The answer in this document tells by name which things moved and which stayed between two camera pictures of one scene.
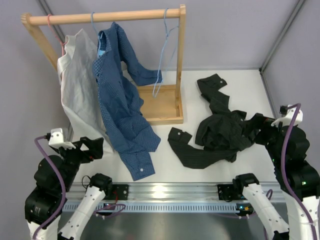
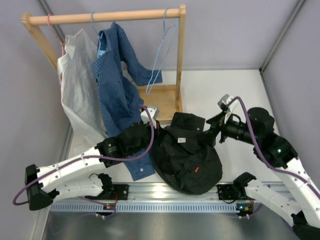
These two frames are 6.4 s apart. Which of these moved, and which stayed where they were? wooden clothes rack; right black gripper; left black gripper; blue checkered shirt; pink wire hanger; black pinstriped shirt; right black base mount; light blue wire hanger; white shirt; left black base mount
Moved: right black gripper; left black gripper; light blue wire hanger; black pinstriped shirt
Stayed: white shirt; left black base mount; blue checkered shirt; right black base mount; wooden clothes rack; pink wire hanger
